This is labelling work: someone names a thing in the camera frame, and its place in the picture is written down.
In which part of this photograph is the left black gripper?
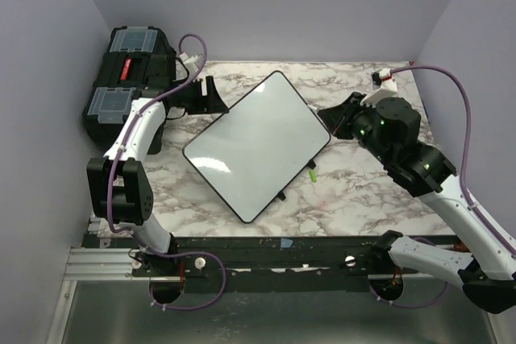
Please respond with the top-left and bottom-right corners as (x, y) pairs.
(170, 75), (228, 115)

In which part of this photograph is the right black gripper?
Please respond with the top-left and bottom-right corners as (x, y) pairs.
(318, 91), (393, 165)

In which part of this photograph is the white whiteboard black frame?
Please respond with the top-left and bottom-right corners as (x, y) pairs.
(182, 70), (331, 223)

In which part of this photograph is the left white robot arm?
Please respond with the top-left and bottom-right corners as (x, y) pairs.
(86, 76), (229, 276)

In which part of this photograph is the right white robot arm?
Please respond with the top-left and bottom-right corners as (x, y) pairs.
(317, 92), (515, 314)

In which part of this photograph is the black plastic toolbox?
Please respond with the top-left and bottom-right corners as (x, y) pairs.
(81, 26), (177, 151)

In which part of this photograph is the blue tape piece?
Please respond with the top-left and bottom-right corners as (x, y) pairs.
(280, 238), (293, 249)

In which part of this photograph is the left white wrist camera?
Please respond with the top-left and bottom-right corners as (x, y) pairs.
(176, 52), (203, 80)

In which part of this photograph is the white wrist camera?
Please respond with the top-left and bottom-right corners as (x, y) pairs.
(360, 68), (397, 106)
(176, 52), (203, 80)

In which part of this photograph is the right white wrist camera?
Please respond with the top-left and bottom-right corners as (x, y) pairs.
(360, 68), (397, 106)

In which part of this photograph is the black mounting rail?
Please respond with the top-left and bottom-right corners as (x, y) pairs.
(67, 237), (407, 295)

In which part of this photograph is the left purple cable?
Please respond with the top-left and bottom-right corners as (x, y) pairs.
(108, 34), (229, 313)

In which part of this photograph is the aluminium frame rail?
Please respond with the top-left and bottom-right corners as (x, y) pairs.
(47, 222), (510, 343)

